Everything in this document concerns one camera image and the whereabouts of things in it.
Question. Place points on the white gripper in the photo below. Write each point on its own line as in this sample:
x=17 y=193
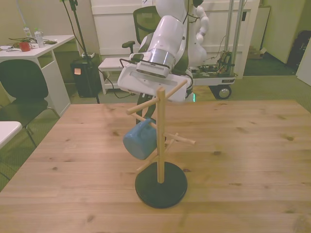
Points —
x=136 y=82

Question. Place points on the blue enamel mug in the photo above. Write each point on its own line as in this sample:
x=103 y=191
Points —
x=138 y=143

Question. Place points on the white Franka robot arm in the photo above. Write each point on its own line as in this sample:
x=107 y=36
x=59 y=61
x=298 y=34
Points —
x=167 y=31

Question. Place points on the wooden mug tree stand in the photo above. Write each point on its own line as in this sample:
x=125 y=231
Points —
x=160 y=191

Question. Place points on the red mug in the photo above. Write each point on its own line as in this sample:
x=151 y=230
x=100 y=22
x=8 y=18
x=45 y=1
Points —
x=24 y=46

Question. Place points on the white step stool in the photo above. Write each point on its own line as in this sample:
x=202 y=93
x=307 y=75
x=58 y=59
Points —
x=109 y=64

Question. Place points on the white mobile robot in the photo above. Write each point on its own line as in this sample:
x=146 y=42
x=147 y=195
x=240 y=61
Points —
x=198 y=49

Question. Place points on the orange sticky note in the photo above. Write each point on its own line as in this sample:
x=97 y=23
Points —
x=77 y=71

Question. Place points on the wheeled robot cart base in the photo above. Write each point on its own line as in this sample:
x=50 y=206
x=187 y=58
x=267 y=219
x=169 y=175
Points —
x=224 y=81

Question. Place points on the black mesh office chair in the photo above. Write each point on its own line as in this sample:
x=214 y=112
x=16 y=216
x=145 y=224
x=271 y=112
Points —
x=143 y=21

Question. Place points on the black tripod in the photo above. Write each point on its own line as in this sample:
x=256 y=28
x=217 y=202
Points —
x=81 y=41

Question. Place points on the white desk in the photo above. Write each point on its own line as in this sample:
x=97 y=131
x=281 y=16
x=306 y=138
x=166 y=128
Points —
x=48 y=48

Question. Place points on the cardboard box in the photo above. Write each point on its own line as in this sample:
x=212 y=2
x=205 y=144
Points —
x=256 y=53

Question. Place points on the clear plastic bottle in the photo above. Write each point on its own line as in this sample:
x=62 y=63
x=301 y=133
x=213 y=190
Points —
x=39 y=38

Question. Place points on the black plastic chair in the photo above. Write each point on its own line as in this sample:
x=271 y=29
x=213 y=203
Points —
x=22 y=80

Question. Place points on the plastic bottle green label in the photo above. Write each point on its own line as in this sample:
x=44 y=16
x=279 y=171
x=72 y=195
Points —
x=27 y=31

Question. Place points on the white side table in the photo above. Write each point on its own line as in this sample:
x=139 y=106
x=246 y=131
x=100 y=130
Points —
x=7 y=129

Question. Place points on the grey vented wrist camera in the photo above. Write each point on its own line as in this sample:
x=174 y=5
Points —
x=151 y=68

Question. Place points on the aluminium frame posts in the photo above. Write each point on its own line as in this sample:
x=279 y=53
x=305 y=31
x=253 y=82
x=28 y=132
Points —
x=228 y=29

